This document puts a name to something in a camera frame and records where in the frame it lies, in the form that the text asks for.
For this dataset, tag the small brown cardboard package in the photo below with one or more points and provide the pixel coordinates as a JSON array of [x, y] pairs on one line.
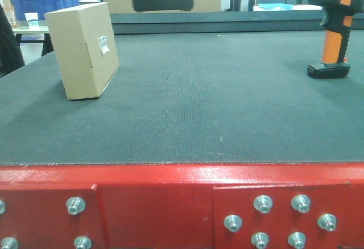
[[84, 44]]

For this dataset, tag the light blue tray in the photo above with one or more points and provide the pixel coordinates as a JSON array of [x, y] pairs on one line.
[[274, 7]]

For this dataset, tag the dark clothed person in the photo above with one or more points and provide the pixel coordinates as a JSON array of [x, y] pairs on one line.
[[11, 54]]

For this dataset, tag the white paper cup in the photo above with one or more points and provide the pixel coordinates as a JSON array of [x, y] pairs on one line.
[[32, 20]]

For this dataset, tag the white side table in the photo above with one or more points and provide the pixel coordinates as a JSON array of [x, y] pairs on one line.
[[47, 42]]

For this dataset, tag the orange black barcode scanner gun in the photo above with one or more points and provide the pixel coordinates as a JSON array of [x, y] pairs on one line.
[[337, 23]]

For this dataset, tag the red metal frame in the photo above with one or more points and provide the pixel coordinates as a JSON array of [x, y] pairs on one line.
[[182, 206]]

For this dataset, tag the blue plastic crate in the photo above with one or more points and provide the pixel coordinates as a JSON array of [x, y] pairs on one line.
[[40, 6]]

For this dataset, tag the dark conveyor side rail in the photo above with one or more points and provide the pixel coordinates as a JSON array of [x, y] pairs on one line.
[[219, 22]]

